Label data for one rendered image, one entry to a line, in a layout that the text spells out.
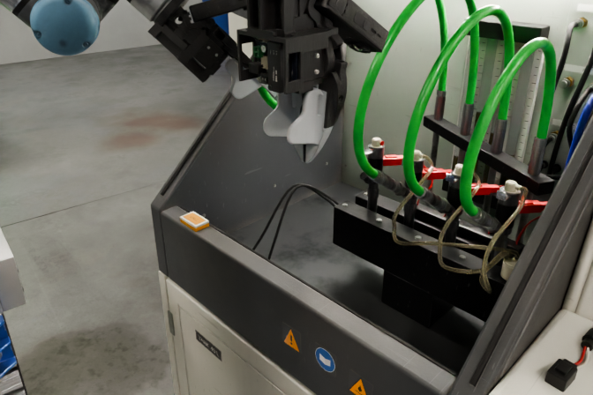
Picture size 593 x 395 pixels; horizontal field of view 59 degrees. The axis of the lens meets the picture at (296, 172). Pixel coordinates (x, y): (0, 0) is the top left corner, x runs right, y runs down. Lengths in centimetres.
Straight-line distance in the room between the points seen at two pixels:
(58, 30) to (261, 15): 30
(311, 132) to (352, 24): 12
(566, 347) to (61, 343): 190
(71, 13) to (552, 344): 71
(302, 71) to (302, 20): 5
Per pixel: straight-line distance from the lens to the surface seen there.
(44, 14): 71
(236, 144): 110
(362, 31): 57
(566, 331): 76
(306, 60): 51
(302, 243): 112
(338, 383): 81
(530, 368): 70
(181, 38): 85
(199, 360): 116
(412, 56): 118
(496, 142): 92
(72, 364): 219
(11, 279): 92
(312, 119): 55
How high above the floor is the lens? 144
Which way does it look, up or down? 25 degrees down
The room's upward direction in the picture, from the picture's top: straight up
